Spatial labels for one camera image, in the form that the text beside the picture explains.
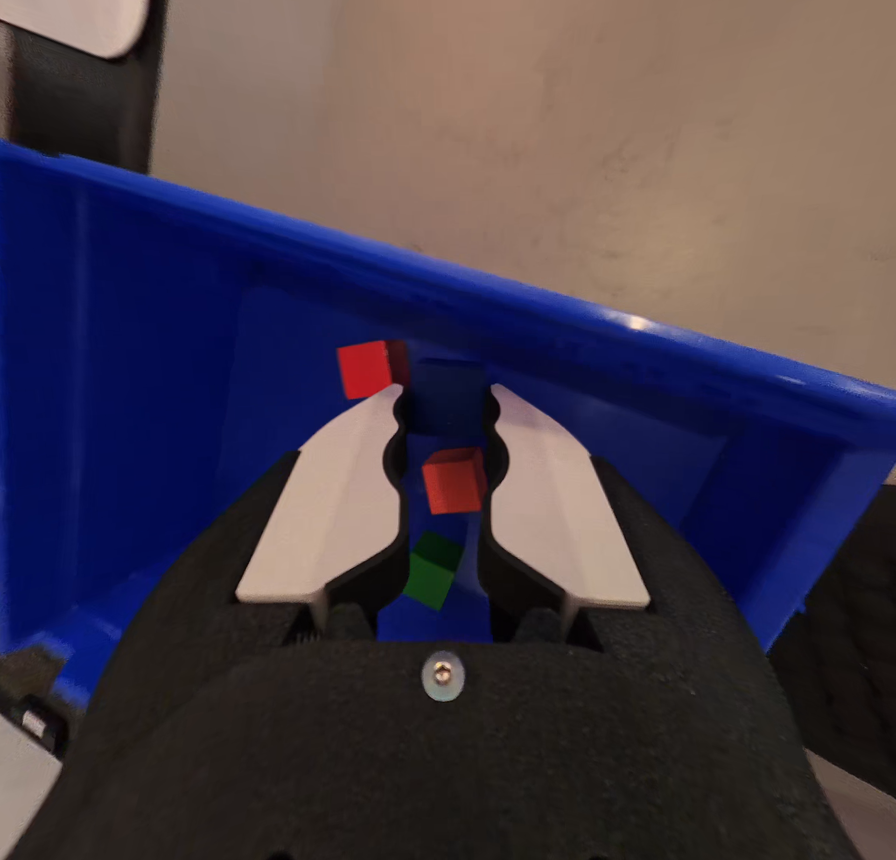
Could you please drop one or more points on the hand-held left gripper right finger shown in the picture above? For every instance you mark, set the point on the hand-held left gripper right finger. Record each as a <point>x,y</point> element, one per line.
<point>560,517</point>

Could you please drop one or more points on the red wooden cube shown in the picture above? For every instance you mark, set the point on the red wooden cube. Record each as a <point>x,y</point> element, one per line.
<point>364,370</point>

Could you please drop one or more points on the black wrist rest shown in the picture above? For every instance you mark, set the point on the black wrist rest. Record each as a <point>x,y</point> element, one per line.
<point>847,629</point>

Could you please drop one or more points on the blue wooden cube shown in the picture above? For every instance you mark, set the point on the blue wooden cube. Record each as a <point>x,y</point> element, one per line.
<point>448,398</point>

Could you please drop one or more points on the orange wooden cube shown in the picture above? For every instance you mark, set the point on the orange wooden cube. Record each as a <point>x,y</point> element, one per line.
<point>453,482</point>

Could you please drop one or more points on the green wooden cube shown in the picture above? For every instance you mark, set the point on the green wooden cube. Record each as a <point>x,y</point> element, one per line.
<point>428,576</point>

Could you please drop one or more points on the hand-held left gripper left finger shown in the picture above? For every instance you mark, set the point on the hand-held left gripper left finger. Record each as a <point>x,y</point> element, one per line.
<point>322,517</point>

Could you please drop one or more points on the blue plastic bin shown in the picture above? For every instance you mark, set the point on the blue plastic bin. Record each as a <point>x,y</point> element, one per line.
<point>175,314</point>

